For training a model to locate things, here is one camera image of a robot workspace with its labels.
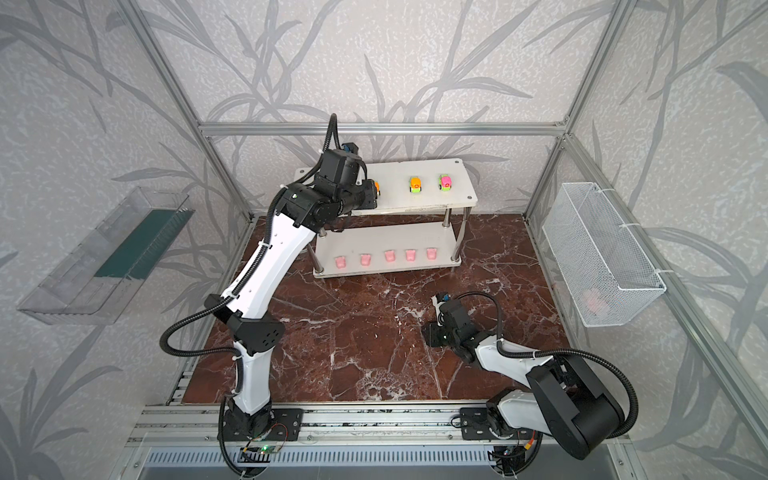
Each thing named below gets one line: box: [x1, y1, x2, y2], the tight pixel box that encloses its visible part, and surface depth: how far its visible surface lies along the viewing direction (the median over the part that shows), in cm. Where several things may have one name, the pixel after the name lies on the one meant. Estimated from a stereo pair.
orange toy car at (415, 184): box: [409, 176, 423, 193], surface depth 80 cm
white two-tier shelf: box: [294, 158, 478, 278], surface depth 98 cm
